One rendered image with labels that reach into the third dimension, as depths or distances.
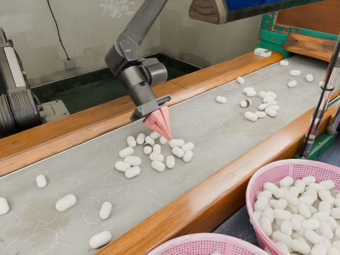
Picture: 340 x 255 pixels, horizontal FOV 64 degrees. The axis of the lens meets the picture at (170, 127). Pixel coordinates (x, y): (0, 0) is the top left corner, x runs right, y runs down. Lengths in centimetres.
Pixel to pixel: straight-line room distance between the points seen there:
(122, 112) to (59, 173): 25
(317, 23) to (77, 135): 100
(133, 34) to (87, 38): 207
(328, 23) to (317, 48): 11
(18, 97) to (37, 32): 176
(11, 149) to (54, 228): 25
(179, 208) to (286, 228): 19
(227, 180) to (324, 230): 18
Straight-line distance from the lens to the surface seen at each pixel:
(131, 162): 60
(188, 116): 79
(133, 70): 69
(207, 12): 51
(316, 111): 68
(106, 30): 288
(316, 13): 128
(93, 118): 76
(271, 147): 67
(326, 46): 121
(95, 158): 66
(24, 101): 88
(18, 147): 72
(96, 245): 48
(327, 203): 61
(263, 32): 138
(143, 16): 82
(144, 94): 66
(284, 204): 58
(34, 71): 269
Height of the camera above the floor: 115
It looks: 34 degrees down
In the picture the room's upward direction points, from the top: straight up
